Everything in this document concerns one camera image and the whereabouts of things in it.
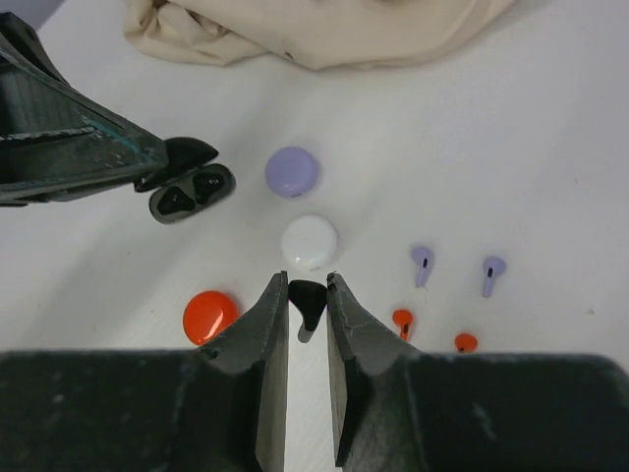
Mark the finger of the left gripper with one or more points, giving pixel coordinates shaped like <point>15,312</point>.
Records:
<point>57,144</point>

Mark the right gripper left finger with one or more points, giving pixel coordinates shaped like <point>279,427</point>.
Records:
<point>242,403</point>

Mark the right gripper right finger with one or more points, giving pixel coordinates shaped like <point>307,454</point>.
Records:
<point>377,403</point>

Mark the black earbud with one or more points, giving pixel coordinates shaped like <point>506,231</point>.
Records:
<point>310,299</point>

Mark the purple earbud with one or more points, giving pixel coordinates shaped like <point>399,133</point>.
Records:
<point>493,267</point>
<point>423,257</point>

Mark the black earbud charging case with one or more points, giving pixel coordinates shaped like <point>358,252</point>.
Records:
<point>190,182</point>

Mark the purple earbud charging case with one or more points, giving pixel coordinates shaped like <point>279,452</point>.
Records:
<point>291,172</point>

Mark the red earbud charging case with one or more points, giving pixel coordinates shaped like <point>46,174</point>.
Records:
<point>207,315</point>

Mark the white earbud charging case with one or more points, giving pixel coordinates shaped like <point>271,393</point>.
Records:
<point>309,242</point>

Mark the red earbud left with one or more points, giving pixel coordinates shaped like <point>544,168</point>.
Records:
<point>404,320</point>

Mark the red earbud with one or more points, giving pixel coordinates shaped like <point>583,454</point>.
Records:
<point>466,342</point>
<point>404,320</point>

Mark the red earbud right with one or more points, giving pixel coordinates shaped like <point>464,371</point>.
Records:
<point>466,342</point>

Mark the beige crumpled cloth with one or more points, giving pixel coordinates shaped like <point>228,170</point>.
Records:
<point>316,35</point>

